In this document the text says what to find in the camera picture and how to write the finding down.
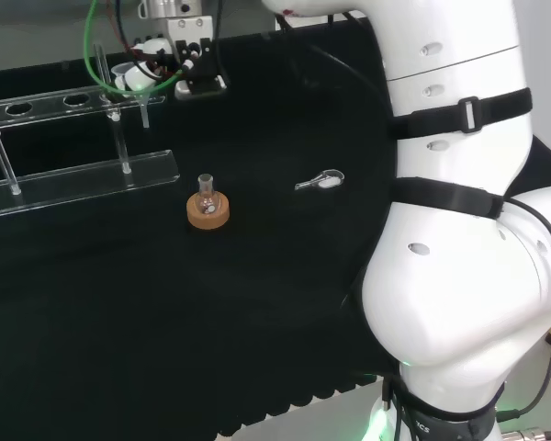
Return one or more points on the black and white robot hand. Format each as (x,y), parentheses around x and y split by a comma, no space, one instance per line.
(197,59)

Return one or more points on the clear plastic funnel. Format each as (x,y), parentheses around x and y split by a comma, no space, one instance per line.
(145,115)

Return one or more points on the clear funnel stand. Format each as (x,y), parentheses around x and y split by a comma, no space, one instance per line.
(96,177)

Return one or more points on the small round-bottom glass flask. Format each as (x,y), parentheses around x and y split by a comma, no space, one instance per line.
(205,184)

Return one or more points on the black bench cloth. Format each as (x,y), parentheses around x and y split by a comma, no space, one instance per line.
(119,298)

